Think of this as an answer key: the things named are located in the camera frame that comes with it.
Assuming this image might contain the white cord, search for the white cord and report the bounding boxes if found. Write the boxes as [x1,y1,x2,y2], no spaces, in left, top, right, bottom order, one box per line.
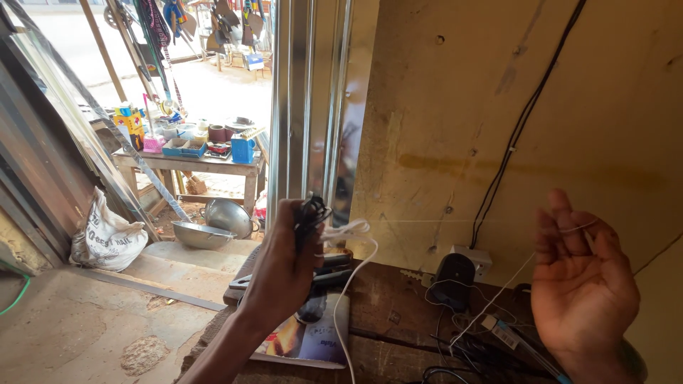
[317,218,380,384]

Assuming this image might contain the rack of hanging tools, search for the rack of hanging tools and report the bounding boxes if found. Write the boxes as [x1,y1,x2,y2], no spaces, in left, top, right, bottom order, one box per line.
[103,0,269,71]

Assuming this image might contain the glossy magazine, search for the glossy magazine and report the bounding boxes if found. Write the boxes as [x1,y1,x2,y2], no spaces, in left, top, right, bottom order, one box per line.
[251,289,351,370]

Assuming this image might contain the small metal key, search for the small metal key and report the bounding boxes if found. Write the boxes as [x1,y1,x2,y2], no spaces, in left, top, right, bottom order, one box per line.
[399,268,434,287]

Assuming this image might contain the thin clear string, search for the thin clear string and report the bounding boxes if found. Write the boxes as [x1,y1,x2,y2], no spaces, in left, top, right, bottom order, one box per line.
[374,218,599,347]

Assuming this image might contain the wooden table with goods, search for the wooden table with goods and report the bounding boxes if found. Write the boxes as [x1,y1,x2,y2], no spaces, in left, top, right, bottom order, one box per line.
[111,93,268,215]

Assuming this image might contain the blue pen with label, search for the blue pen with label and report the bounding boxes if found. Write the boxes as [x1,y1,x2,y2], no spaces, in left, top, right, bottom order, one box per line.
[480,314,573,384]

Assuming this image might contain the black wall cables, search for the black wall cables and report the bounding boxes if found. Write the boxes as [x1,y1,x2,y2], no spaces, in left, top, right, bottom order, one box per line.
[469,0,588,250]

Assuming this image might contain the white wall socket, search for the white wall socket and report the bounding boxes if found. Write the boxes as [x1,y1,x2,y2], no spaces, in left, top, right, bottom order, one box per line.
[450,244,493,282]

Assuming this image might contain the tangle of black wires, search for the tangle of black wires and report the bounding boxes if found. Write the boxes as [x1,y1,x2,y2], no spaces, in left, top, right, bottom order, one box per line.
[419,325,558,384]

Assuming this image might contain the person's right hand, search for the person's right hand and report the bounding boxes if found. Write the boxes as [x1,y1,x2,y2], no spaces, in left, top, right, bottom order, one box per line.
[531,189,641,370]

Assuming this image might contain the black cable bundle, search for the black cable bundle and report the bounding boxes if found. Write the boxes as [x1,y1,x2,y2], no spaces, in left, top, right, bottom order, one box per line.
[293,193,333,254]

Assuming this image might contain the upright aluminium profiles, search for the upright aluminium profiles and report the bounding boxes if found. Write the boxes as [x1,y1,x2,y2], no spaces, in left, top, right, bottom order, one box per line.
[265,0,355,231]

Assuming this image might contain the white printed sack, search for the white printed sack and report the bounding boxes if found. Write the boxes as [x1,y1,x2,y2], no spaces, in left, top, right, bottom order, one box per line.
[69,186,149,272]

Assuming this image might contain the green hose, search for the green hose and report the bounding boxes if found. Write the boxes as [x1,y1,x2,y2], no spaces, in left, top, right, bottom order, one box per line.
[0,260,31,316]

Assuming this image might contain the person's left hand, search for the person's left hand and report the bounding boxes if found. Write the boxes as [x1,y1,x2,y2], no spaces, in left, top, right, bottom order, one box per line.
[239,198,326,327]

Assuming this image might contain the deep metal bowl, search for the deep metal bowl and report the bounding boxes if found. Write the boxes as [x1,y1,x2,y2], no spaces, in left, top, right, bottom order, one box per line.
[202,198,256,240]

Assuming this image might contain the black plug adapter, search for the black plug adapter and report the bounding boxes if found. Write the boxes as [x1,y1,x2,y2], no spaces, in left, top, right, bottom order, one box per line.
[429,252,477,314]

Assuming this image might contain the flat metal bar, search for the flat metal bar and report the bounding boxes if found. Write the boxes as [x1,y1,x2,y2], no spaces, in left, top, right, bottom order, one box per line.
[80,266,228,313]

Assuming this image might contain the leaning metal frames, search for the leaning metal frames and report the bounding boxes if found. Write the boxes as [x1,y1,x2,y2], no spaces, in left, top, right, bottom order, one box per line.
[0,0,193,251]

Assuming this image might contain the shallow metal bowl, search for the shallow metal bowl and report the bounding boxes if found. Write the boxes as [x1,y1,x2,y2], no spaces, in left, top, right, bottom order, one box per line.
[171,220,237,251]

